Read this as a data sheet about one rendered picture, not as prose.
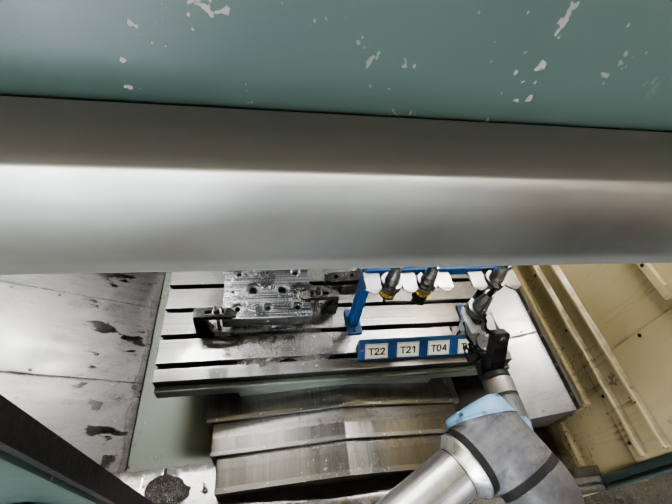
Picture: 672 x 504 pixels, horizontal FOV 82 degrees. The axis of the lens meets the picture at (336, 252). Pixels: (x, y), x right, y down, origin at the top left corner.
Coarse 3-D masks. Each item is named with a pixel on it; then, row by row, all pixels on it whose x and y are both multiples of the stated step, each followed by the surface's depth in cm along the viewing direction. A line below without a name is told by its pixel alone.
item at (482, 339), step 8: (480, 336) 105; (488, 336) 105; (480, 344) 103; (464, 352) 110; (472, 352) 108; (480, 352) 103; (472, 360) 106; (480, 360) 106; (480, 368) 105; (480, 376) 105; (488, 376) 99
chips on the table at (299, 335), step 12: (240, 336) 128; (252, 336) 129; (264, 336) 130; (300, 336) 131; (252, 348) 126; (276, 348) 127; (252, 360) 124; (264, 360) 125; (276, 360) 126; (300, 360) 127
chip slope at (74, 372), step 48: (0, 288) 135; (48, 288) 144; (96, 288) 153; (144, 288) 164; (0, 336) 127; (48, 336) 134; (96, 336) 142; (144, 336) 151; (0, 384) 119; (48, 384) 126; (96, 384) 133; (96, 432) 125
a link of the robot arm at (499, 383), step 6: (492, 378) 98; (498, 378) 97; (504, 378) 97; (510, 378) 98; (486, 384) 99; (492, 384) 97; (498, 384) 97; (504, 384) 96; (510, 384) 96; (486, 390) 99; (492, 390) 97; (498, 390) 96; (504, 390) 95; (510, 390) 101; (516, 390) 96
